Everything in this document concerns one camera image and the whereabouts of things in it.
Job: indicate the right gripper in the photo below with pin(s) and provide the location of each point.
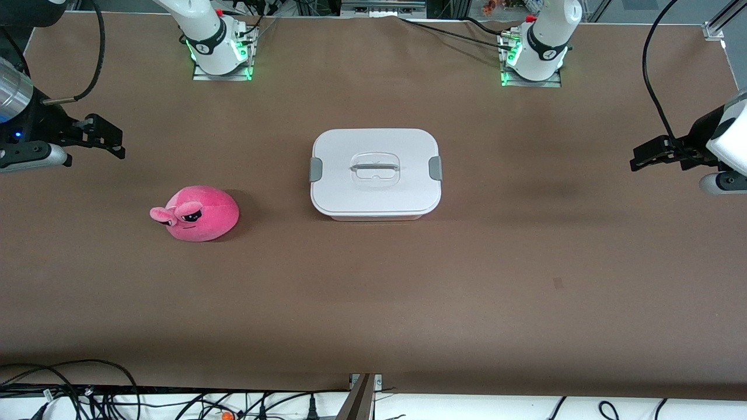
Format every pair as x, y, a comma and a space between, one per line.
42, 123

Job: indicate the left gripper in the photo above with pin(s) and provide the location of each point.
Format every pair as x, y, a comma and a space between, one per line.
695, 137

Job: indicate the pink plush toy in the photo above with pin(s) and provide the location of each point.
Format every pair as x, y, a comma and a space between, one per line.
204, 216

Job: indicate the white box lid grey latches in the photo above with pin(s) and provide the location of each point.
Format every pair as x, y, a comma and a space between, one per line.
373, 195

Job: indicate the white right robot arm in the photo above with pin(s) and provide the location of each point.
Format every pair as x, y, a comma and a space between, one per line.
204, 29

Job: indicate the pink plastic box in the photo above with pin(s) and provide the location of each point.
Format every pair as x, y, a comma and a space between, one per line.
376, 217

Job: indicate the grey metal box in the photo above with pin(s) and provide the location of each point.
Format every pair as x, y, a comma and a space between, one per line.
382, 6

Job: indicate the colourful background items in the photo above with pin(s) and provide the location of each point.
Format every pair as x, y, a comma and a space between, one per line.
513, 4

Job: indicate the black power plug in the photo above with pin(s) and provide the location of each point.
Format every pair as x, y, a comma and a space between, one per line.
312, 408

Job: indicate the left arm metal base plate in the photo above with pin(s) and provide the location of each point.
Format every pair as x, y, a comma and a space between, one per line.
557, 83

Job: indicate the aluminium frame profile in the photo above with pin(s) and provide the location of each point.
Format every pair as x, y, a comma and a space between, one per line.
721, 23

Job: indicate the aluminium profile post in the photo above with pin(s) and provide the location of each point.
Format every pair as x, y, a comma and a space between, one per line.
362, 402

